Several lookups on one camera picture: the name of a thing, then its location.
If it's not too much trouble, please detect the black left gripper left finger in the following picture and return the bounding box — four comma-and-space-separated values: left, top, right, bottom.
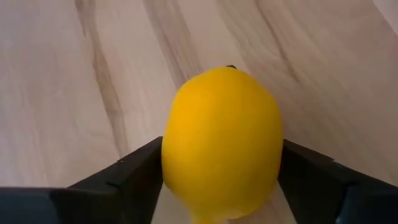
0, 136, 165, 224

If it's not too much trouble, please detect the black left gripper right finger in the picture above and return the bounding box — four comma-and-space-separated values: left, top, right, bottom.
277, 138, 398, 224

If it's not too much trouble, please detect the yellow lemon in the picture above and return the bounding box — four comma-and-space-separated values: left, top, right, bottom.
160, 64, 284, 224

